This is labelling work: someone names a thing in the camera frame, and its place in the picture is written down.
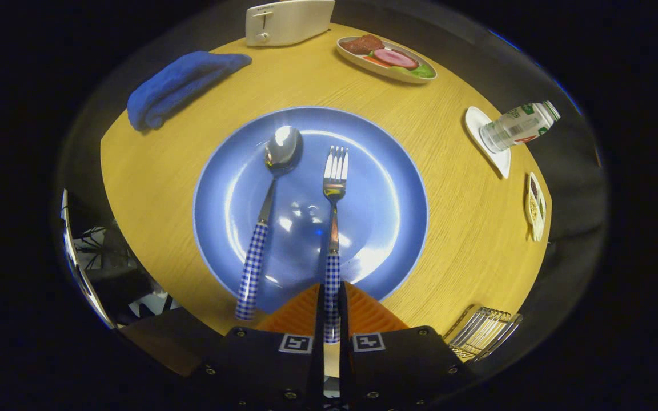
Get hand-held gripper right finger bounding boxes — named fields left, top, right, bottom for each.
left=338, top=281, right=478, bottom=411

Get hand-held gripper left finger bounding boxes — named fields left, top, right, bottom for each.
left=192, top=283, right=326, bottom=411

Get fork with blue checked handle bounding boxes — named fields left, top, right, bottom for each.
left=322, top=146, right=350, bottom=345

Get spoon with blue checked handle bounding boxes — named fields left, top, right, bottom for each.
left=235, top=126, right=304, bottom=321

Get brown chair seat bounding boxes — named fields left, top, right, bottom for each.
left=119, top=308, right=224, bottom=378

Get blue round plate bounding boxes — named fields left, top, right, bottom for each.
left=192, top=106, right=430, bottom=315

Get white divided dish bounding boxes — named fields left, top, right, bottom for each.
left=524, top=171, right=547, bottom=243

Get white square coaster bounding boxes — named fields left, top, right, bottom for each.
left=465, top=106, right=512, bottom=180

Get white drink bottle green label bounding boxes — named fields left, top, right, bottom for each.
left=479, top=101, right=561, bottom=154

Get white oval food plate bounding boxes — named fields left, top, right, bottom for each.
left=336, top=34, right=438, bottom=85

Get green lettuce leaf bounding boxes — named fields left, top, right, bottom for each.
left=403, top=63, right=437, bottom=79

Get pink ham slice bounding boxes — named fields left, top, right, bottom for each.
left=374, top=49, right=419, bottom=70

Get blue folded cloth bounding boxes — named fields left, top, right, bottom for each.
left=127, top=51, right=253, bottom=132

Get large brown meat piece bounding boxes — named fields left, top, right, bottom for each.
left=340, top=34, right=385, bottom=55

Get white toaster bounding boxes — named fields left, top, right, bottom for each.
left=245, top=0, right=336, bottom=47

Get metal wire cutlery basket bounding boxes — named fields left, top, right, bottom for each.
left=443, top=304, right=524, bottom=363

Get white metal rail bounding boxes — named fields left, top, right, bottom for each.
left=61, top=188, right=115, bottom=329

